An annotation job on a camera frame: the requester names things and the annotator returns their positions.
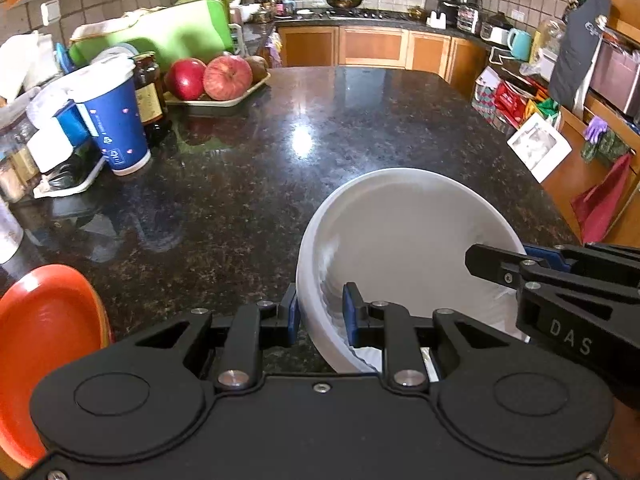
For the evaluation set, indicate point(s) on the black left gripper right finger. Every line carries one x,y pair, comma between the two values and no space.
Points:
389,328

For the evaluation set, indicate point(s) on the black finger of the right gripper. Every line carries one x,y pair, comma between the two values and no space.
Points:
503,267

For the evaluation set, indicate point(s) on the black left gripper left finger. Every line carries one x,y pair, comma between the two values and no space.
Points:
242,339

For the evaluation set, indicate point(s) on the white ribbed plastic bowl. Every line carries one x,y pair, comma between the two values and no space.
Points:
401,235

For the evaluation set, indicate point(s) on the orange plastic plate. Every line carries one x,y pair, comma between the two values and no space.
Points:
50,317

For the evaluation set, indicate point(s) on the white window box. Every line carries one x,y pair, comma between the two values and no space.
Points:
539,146

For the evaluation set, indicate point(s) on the teal electric kettle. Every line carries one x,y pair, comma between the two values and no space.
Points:
519,43

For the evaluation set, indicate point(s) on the dark hanging apron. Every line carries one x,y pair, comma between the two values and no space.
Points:
582,37

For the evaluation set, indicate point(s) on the white tray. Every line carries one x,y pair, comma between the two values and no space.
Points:
69,178

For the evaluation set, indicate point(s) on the white tall bottle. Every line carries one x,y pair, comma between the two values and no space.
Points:
11,233

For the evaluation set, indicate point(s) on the kiwi fruit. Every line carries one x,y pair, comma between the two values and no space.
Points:
258,66

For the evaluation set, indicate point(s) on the red yellow apple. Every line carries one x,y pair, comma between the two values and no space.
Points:
227,78

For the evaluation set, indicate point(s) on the blue paper cup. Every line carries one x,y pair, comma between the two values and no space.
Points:
105,96

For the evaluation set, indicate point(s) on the brown glass jar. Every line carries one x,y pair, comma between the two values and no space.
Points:
150,98

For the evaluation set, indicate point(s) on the green cutting board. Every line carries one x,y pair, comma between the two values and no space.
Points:
197,29

